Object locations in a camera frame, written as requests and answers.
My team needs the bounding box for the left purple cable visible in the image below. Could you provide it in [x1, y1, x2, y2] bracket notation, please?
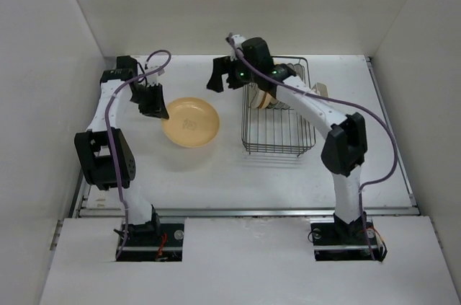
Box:
[103, 49, 172, 260]

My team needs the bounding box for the grey patterned plate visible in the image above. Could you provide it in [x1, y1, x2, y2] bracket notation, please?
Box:
[268, 102, 285, 110]

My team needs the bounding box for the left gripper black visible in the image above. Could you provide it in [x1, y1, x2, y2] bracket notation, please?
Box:
[130, 82, 169, 120]

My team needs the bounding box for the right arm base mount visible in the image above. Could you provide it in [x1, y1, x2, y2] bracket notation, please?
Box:
[308, 217, 388, 262]

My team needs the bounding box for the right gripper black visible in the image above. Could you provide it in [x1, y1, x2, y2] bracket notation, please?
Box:
[207, 53, 259, 92]

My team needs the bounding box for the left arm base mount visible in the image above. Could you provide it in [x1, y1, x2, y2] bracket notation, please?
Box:
[114, 222, 185, 262]

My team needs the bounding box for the cream plate leftmost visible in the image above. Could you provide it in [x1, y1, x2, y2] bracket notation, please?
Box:
[249, 84, 265, 109]

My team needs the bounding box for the yellow plate with drawing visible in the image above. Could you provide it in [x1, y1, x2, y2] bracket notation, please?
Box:
[161, 97, 220, 148]

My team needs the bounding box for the purple cable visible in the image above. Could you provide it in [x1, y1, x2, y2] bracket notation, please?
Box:
[226, 33, 398, 262]
[103, 49, 172, 260]

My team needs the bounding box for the black wire dish rack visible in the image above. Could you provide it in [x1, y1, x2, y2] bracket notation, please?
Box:
[238, 56, 318, 156]

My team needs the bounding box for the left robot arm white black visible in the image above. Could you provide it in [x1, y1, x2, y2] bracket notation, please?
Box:
[74, 50, 172, 245]

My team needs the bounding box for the aluminium rail side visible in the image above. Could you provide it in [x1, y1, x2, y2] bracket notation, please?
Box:
[365, 56, 418, 208]

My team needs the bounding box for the beige cutlery holder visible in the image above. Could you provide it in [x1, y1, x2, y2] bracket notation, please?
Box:
[311, 82, 328, 97]

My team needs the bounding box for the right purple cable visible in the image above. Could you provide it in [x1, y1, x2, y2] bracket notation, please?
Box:
[226, 33, 398, 262]

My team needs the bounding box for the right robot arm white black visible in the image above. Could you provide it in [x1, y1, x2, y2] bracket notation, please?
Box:
[207, 34, 367, 245]

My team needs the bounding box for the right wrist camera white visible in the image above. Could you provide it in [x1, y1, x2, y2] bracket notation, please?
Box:
[226, 32, 246, 61]

